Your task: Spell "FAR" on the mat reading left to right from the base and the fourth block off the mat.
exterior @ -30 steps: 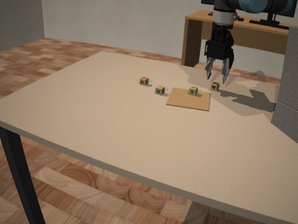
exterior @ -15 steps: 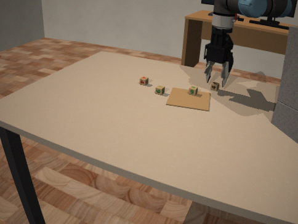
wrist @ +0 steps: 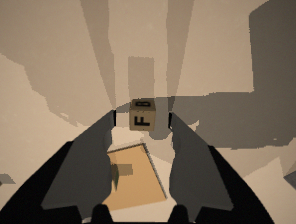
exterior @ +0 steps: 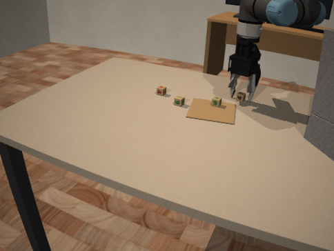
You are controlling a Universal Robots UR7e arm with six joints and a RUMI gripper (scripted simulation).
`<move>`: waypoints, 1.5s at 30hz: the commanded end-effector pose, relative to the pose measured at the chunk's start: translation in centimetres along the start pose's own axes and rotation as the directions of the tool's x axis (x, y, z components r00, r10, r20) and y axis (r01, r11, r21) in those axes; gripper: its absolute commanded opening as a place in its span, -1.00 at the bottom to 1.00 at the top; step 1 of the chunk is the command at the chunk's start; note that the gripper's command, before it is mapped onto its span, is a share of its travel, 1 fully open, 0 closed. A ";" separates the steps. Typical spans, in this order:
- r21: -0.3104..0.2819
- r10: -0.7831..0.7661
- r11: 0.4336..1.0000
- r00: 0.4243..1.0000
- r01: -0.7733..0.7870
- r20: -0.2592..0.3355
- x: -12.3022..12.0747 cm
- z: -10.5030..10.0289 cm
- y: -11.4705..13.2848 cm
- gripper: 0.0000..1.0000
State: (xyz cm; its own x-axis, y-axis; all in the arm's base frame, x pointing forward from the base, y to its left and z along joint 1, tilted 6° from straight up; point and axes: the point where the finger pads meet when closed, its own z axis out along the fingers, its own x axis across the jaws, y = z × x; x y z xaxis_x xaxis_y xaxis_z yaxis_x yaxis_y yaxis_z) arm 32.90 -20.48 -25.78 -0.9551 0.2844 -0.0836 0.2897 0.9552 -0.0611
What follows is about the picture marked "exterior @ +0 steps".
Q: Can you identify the tan mat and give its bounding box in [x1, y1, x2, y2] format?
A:
[186, 98, 235, 125]

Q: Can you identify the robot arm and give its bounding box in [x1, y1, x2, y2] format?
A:
[237, 0, 326, 39]

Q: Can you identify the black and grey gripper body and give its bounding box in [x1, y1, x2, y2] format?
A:
[228, 35, 259, 77]

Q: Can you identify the tan letter block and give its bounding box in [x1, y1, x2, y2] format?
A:
[211, 96, 222, 107]
[236, 92, 246, 102]
[174, 95, 185, 107]
[157, 86, 166, 96]

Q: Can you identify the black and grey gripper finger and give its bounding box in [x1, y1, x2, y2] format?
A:
[246, 64, 261, 103]
[228, 73, 240, 98]

